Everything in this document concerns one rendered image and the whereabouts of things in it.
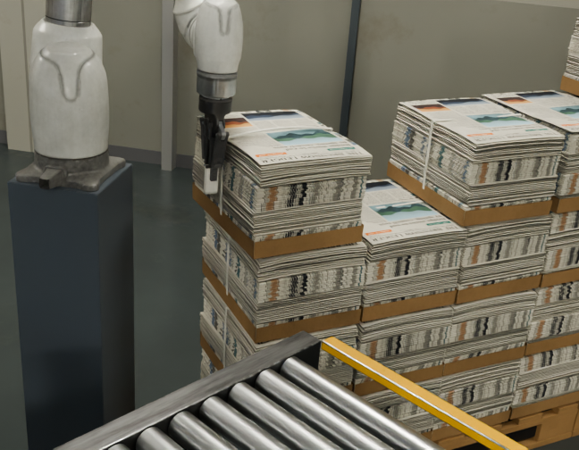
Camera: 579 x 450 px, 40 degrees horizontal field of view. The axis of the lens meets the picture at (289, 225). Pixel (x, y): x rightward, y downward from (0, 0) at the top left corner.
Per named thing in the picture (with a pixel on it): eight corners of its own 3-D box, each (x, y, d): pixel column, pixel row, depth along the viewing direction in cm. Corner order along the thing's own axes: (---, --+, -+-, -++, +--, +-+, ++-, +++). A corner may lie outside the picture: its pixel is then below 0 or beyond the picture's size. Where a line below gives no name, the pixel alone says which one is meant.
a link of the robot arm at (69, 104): (32, 161, 164) (25, 54, 155) (31, 133, 180) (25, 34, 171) (113, 158, 169) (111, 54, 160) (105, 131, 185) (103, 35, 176)
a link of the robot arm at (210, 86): (229, 64, 185) (227, 89, 187) (190, 65, 181) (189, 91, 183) (244, 74, 177) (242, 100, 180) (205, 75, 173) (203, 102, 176)
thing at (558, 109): (480, 96, 238) (481, 93, 237) (552, 91, 250) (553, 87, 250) (571, 135, 208) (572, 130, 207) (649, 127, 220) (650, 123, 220)
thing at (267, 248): (224, 231, 192) (225, 214, 190) (329, 215, 205) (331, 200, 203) (253, 260, 179) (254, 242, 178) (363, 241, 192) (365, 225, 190)
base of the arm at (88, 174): (3, 187, 165) (1, 162, 163) (52, 154, 185) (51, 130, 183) (87, 199, 163) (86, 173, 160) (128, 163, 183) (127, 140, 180)
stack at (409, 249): (194, 447, 246) (201, 195, 212) (498, 373, 295) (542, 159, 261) (242, 537, 215) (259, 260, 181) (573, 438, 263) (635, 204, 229)
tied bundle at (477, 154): (384, 177, 236) (394, 100, 226) (466, 168, 248) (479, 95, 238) (460, 229, 205) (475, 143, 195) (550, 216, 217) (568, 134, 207)
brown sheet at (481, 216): (385, 174, 235) (387, 161, 234) (465, 166, 247) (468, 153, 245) (462, 227, 204) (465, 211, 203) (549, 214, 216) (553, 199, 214)
